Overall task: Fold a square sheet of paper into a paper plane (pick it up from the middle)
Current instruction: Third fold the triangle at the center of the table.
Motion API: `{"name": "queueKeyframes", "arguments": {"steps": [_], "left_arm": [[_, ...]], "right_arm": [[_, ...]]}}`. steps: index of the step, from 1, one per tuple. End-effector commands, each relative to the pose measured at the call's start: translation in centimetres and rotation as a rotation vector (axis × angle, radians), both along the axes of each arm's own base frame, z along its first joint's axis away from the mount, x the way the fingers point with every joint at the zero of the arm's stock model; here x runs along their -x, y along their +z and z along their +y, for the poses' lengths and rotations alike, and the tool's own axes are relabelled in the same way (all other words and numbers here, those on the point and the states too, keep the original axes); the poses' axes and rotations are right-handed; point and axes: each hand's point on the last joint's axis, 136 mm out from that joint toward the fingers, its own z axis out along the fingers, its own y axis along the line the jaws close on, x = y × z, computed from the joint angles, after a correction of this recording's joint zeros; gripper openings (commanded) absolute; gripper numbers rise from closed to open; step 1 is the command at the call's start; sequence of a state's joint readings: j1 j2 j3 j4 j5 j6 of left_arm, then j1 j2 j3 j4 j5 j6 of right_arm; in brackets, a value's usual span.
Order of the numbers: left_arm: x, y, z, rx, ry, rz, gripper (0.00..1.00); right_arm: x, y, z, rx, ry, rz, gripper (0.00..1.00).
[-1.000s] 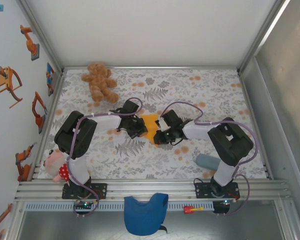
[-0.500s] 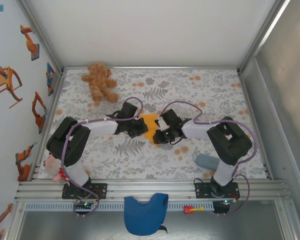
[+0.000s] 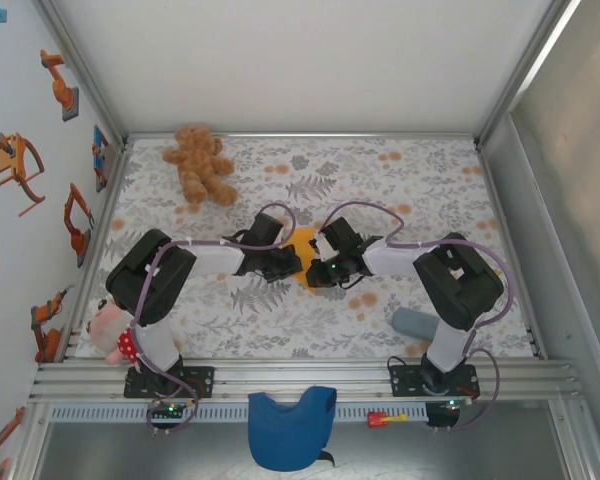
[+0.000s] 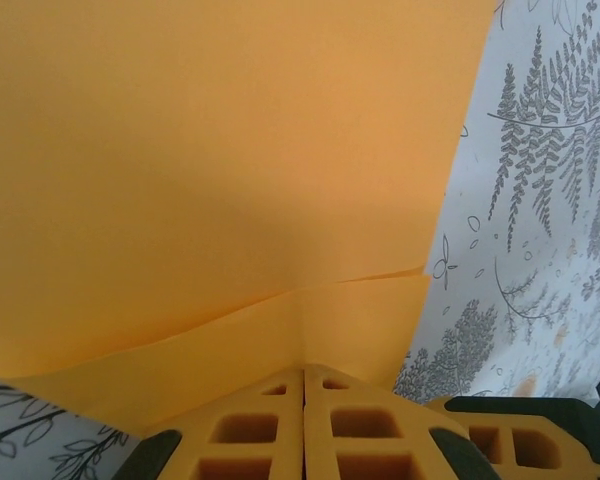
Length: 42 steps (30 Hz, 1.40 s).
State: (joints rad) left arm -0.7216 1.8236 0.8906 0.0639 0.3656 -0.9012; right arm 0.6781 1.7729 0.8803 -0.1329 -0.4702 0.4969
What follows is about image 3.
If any red yellow tool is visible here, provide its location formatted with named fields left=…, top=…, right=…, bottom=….
left=367, top=410, right=410, bottom=429

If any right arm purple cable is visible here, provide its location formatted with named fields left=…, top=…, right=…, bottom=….
left=323, top=201, right=514, bottom=434

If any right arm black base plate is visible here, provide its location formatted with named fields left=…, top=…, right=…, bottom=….
left=388, top=363, right=481, bottom=400

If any thin aluminium frame rail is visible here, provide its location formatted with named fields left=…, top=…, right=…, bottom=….
left=124, top=130, right=481, bottom=142

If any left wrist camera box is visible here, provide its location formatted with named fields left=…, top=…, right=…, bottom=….
left=249, top=212, right=284, bottom=246

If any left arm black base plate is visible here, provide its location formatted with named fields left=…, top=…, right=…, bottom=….
left=123, top=366, right=216, bottom=400

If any orange grey gripper sticker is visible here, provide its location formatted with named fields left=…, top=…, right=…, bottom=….
left=0, top=131, right=47, bottom=218

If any blue cloth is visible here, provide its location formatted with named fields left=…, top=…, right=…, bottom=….
left=247, top=385, right=339, bottom=472

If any blue orange machine sticker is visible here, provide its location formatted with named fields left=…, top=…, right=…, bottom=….
left=91, top=124, right=112, bottom=194

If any thin black cable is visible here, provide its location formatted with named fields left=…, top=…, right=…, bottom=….
left=385, top=351, right=427, bottom=374

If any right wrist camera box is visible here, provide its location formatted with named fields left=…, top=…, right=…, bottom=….
left=310, top=217, right=361, bottom=256

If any grey metal side panel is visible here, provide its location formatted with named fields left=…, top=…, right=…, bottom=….
left=484, top=0, right=600, bottom=480

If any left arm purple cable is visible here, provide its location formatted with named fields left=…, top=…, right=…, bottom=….
left=129, top=202, right=297, bottom=437

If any white slotted cable duct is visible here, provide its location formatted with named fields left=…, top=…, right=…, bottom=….
left=47, top=403, right=431, bottom=423

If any brown teddy bear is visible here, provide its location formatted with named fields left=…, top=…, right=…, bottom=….
left=161, top=124, right=240, bottom=206

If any floral tablecloth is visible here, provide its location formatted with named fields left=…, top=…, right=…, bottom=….
left=74, top=135, right=536, bottom=359

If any pink plush toy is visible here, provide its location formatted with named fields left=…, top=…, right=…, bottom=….
left=85, top=298, right=146, bottom=366

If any wide aluminium frame rail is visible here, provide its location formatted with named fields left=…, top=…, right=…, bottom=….
left=28, top=355, right=586, bottom=404

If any grey blue pouch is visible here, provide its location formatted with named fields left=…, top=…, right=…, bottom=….
left=391, top=307, right=440, bottom=341

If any grey metal shelf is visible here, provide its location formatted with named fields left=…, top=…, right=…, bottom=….
left=29, top=419, right=571, bottom=480

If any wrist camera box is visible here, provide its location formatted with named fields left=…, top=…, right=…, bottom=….
left=310, top=217, right=361, bottom=256
left=249, top=212, right=284, bottom=246

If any orange paper sheet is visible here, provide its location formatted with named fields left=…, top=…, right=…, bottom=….
left=284, top=227, right=326, bottom=296

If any aluminium side rail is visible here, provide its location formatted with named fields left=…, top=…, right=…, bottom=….
left=59, top=142, right=134, bottom=362
left=474, top=139, right=546, bottom=360

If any aluminium frame post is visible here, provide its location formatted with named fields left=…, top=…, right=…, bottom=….
left=472, top=0, right=584, bottom=149
left=32, top=0, right=131, bottom=151

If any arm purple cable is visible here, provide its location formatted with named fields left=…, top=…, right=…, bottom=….
left=323, top=201, right=514, bottom=434
left=129, top=202, right=297, bottom=437

